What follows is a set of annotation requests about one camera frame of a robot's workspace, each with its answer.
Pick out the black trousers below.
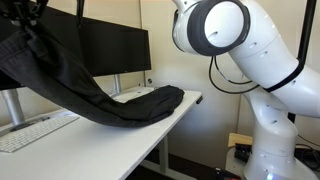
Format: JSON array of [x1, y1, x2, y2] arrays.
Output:
[[0, 24, 186, 129]]

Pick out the black vertical pole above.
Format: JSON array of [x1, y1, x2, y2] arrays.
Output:
[[287, 0, 318, 124]]

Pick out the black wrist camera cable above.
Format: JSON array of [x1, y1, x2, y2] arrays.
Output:
[[75, 0, 261, 95]]

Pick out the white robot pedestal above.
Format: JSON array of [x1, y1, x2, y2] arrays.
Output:
[[225, 146, 254, 180]]

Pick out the tan cardboard piece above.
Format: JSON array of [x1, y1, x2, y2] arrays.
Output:
[[227, 132, 254, 148]]

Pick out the white desk leg frame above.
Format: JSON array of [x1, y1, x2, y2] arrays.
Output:
[[139, 134, 198, 180]]

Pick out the smaller black monitor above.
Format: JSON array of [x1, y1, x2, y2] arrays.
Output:
[[74, 16, 153, 78]]

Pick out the thick silver monitor stand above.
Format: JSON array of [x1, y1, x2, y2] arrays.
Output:
[[0, 89, 68, 134]]

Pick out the large black monitor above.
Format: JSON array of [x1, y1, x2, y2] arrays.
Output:
[[0, 0, 84, 92]]

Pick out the black cables on floor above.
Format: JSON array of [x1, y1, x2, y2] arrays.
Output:
[[294, 134, 320, 169]]

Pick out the white keyboard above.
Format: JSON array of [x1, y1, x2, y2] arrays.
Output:
[[0, 114, 80, 154]]

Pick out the black electronic box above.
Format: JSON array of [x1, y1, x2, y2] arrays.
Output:
[[234, 143, 253, 163]]

